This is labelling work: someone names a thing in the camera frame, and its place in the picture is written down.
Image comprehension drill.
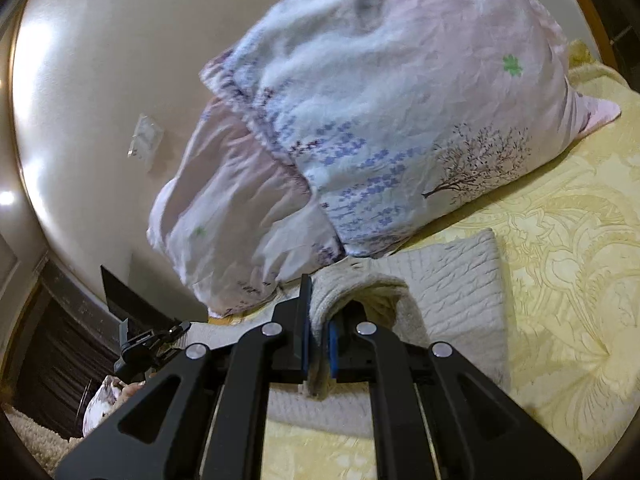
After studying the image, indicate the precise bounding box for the grey cable knit sweater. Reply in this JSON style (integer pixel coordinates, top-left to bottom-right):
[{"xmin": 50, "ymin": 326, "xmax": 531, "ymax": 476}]
[{"xmin": 184, "ymin": 226, "xmax": 511, "ymax": 438}]

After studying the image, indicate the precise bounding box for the dark wooden side cabinet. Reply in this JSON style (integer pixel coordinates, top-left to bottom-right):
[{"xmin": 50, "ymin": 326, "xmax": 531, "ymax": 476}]
[{"xmin": 1, "ymin": 261, "xmax": 118, "ymax": 439}]

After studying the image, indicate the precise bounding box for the yellow floral bed sheet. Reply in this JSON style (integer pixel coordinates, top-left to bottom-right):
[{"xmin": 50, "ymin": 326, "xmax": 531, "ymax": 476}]
[{"xmin": 209, "ymin": 39, "xmax": 640, "ymax": 480}]

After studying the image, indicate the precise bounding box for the floral pink blue pillow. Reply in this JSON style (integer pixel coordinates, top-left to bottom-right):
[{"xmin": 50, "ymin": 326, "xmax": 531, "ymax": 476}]
[{"xmin": 146, "ymin": 0, "xmax": 620, "ymax": 318}]

